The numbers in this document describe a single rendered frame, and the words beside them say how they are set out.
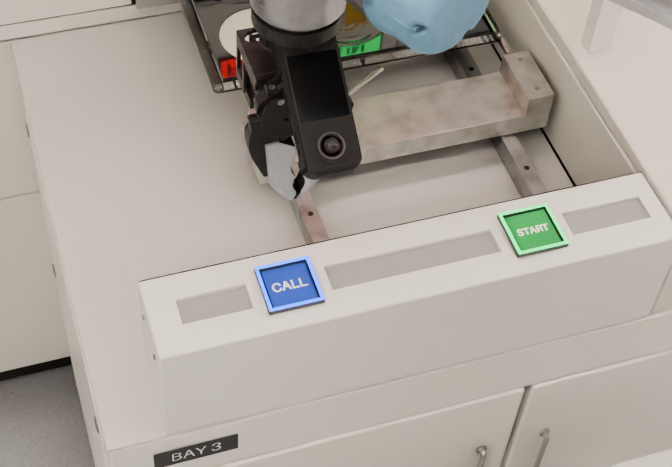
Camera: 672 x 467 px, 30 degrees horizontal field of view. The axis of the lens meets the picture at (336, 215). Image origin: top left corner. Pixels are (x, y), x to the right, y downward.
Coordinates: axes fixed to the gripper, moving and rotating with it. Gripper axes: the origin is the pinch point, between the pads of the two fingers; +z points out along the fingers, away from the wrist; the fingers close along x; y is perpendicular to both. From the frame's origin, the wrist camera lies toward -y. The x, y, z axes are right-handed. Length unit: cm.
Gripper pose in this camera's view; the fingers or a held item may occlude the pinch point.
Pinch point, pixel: (296, 194)
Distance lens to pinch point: 110.8
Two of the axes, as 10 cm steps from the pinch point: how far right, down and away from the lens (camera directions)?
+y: -3.1, -7.4, 6.0
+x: -9.5, 2.0, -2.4
